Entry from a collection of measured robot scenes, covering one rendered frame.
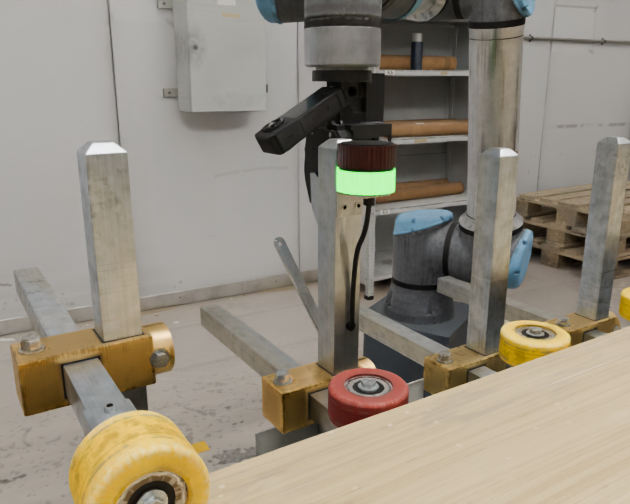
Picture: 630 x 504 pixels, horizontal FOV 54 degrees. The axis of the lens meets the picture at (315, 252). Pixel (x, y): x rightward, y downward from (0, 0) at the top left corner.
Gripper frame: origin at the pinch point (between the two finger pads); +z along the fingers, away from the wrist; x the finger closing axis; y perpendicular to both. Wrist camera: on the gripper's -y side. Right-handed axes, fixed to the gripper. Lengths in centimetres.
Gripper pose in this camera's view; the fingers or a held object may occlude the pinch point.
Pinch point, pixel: (326, 235)
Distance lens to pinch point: 77.6
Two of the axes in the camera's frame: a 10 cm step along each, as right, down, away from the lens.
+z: 0.0, 9.6, 2.7
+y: 8.5, -1.4, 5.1
